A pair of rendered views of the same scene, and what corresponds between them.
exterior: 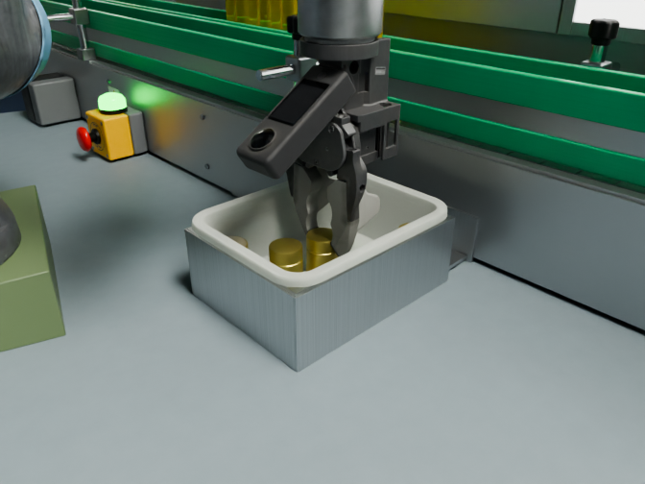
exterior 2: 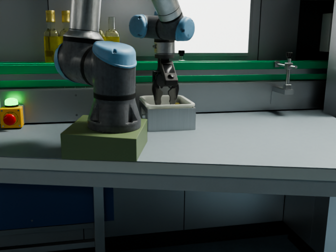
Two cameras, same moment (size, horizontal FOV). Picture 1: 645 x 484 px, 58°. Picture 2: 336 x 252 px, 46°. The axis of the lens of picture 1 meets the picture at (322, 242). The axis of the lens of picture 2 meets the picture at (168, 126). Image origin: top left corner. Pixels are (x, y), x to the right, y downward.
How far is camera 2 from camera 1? 1.24 m
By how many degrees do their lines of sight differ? 56
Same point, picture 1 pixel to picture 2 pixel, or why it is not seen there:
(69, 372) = (165, 142)
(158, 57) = (33, 78)
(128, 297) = not seen: hidden behind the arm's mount
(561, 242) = (199, 98)
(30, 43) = not seen: hidden behind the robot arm
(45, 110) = not seen: outside the picture
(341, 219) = (173, 99)
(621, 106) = (203, 65)
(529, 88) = (182, 65)
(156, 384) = (182, 137)
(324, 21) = (170, 49)
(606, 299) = (211, 108)
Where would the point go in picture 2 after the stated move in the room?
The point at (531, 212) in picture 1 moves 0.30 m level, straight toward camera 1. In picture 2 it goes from (190, 94) to (244, 104)
